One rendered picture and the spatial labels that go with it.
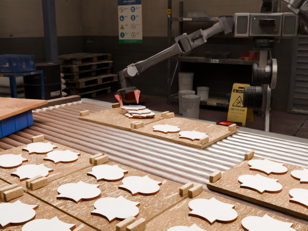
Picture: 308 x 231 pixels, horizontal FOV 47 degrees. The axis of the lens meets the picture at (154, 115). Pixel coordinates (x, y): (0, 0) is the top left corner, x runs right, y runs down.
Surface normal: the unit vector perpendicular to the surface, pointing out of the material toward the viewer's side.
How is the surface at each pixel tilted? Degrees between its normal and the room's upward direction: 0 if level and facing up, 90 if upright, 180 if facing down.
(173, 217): 0
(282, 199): 0
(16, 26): 90
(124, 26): 90
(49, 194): 0
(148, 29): 90
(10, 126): 90
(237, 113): 78
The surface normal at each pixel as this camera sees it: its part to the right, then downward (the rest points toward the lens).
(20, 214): 0.00, -0.97
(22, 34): 0.86, 0.13
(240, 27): -0.19, 0.24
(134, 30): -0.52, 0.21
